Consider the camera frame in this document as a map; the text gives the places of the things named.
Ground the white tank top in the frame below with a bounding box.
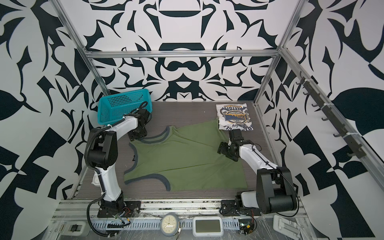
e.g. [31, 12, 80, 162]
[216, 104, 254, 131]

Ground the teal plastic basket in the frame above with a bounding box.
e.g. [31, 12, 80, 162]
[98, 89, 153, 125]

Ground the green tank top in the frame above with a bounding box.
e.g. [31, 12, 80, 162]
[124, 119, 248, 192]

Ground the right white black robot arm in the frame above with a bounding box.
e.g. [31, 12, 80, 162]
[218, 130, 300, 217]

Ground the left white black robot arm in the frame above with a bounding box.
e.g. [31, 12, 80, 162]
[84, 109, 152, 210]

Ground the small green circuit board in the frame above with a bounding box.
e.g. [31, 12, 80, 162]
[239, 219, 257, 235]

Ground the small white square clock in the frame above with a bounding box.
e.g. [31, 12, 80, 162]
[92, 172, 101, 187]

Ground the white digital display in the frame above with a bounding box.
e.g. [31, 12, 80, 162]
[193, 216, 224, 238]

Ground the white plastic stand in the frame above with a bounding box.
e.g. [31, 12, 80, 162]
[273, 215, 301, 240]

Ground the round analog clock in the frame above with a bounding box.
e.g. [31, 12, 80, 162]
[160, 213, 181, 237]

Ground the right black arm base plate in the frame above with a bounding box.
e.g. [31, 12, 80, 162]
[219, 200, 262, 217]

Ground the horizontal aluminium frame bar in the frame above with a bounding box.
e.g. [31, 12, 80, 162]
[85, 50, 278, 59]

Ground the black corrugated cable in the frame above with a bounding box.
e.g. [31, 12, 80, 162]
[86, 193, 121, 238]

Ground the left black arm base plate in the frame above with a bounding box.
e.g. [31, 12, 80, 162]
[97, 200, 142, 218]

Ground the black wall hook rail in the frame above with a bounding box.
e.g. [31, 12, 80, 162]
[297, 71, 367, 159]

